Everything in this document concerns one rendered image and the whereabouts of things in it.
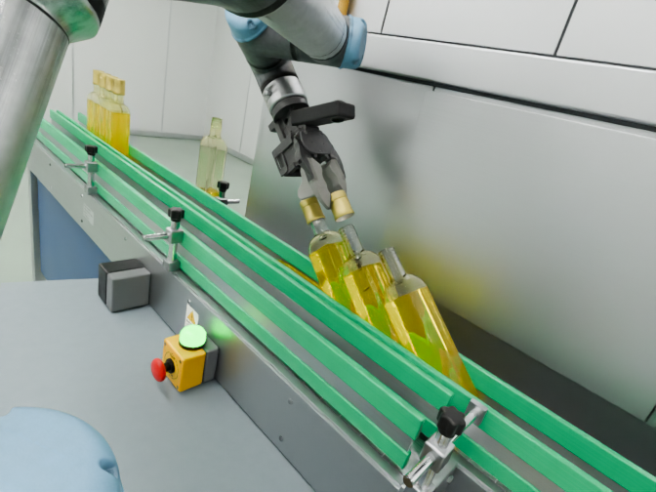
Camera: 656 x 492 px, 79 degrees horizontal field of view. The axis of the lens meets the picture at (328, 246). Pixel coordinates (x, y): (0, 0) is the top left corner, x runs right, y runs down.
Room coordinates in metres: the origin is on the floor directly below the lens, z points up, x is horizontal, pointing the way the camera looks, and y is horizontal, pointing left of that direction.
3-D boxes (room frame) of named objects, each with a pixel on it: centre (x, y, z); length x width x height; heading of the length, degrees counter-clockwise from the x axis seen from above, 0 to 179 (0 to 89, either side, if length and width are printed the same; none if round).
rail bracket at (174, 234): (0.70, 0.31, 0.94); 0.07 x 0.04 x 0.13; 141
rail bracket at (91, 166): (0.98, 0.67, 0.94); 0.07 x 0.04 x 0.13; 141
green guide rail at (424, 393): (0.98, 0.48, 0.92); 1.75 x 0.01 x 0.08; 51
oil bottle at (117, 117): (1.26, 0.74, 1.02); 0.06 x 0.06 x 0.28; 51
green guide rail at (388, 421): (0.92, 0.52, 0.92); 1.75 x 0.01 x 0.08; 51
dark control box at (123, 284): (0.75, 0.41, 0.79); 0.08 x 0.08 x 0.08; 51
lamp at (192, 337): (0.58, 0.19, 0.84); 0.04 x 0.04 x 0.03
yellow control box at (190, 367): (0.57, 0.19, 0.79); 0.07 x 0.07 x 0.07; 51
